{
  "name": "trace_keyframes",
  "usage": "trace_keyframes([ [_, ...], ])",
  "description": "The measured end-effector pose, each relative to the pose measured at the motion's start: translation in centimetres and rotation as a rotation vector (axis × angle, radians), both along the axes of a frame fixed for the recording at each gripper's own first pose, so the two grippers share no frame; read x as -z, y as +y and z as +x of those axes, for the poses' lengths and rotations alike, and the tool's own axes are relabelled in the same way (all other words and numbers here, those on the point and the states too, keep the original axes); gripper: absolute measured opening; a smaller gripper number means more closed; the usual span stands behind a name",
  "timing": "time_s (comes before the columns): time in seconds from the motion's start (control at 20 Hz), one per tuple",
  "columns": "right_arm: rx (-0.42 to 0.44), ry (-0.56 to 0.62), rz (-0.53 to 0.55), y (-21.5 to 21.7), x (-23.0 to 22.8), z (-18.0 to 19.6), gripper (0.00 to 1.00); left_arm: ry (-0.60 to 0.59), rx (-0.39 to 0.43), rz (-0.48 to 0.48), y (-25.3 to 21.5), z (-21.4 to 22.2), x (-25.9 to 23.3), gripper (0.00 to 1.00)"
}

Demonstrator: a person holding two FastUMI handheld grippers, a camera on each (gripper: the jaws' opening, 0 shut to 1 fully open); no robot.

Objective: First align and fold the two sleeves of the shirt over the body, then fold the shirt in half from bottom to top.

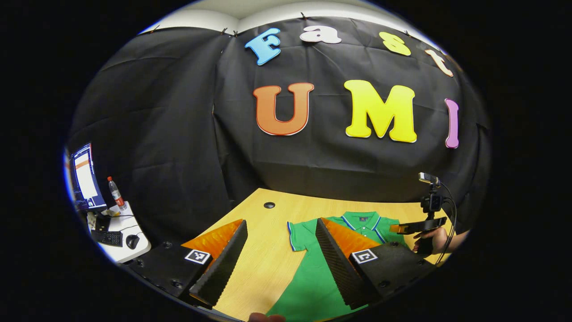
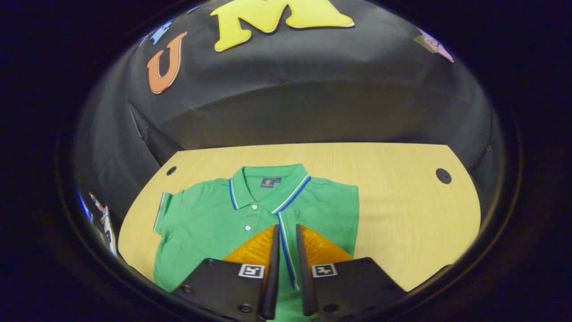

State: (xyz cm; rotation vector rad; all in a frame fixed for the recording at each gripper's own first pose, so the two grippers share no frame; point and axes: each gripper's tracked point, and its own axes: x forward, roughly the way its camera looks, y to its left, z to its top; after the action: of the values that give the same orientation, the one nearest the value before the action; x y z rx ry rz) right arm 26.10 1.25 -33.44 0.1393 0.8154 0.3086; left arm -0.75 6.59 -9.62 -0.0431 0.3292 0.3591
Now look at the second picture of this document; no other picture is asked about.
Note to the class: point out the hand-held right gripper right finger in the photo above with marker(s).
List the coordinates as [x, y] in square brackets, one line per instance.
[306, 277]

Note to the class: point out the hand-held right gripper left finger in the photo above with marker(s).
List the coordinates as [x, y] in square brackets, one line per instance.
[272, 277]

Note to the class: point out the green T-shirt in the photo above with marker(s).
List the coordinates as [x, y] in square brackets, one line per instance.
[210, 223]

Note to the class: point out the black table grommet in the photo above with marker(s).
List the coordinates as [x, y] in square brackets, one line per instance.
[171, 170]
[443, 175]

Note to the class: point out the black backdrop cloth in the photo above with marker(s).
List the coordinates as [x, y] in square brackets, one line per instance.
[313, 89]

